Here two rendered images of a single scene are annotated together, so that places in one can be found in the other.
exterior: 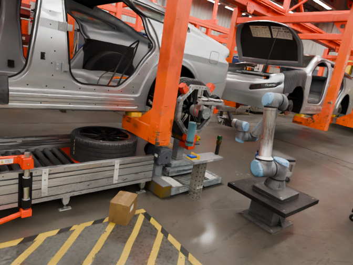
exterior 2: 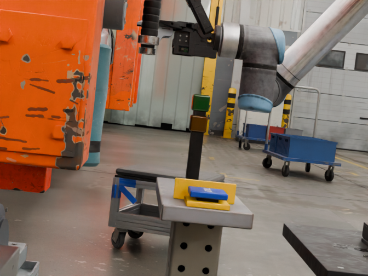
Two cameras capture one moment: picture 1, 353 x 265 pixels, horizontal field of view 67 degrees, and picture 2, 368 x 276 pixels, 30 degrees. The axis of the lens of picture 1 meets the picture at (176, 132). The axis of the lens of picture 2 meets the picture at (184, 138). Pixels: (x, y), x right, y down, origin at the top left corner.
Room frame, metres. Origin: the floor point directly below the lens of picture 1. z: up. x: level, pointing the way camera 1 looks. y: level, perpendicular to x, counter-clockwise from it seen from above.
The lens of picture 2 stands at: (1.68, 0.85, 0.64)
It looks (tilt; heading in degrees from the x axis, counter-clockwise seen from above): 3 degrees down; 309
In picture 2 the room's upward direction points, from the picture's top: 6 degrees clockwise
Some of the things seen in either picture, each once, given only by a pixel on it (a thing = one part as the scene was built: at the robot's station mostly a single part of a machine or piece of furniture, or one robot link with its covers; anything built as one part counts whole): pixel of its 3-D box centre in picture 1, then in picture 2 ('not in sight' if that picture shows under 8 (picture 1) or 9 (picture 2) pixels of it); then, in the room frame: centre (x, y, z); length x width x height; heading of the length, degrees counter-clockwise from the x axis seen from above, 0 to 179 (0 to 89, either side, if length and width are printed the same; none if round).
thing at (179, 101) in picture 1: (195, 110); not in sight; (2.94, -0.17, 0.85); 0.54 x 0.07 x 0.54; 133
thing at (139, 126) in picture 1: (142, 118); not in sight; (2.78, 0.39, 0.69); 0.52 x 0.17 x 0.35; 43
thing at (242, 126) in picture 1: (241, 125); (259, 45); (2.68, -0.65, 0.81); 0.12 x 0.09 x 0.10; 43
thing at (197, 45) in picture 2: (228, 121); (195, 39); (2.80, -0.53, 0.80); 0.12 x 0.08 x 0.09; 43
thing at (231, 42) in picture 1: (236, 58); not in sight; (7.21, -1.23, 1.75); 0.68 x 0.16 x 2.46; 43
